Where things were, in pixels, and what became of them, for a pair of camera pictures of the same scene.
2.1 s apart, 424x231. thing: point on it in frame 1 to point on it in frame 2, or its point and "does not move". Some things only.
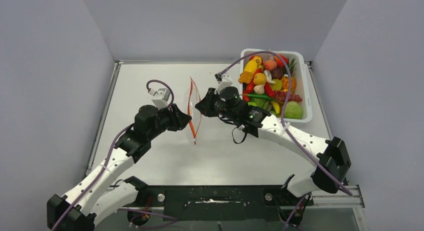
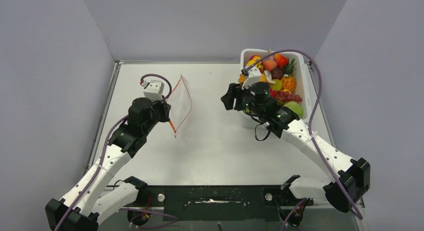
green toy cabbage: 293,110 does not move
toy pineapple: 285,78 does not move
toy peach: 270,65 does not move
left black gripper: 179,119 to 165,108
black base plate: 216,202 does not move
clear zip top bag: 194,108 to 180,102
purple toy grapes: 281,96 does not move
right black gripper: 205,106 to 235,92
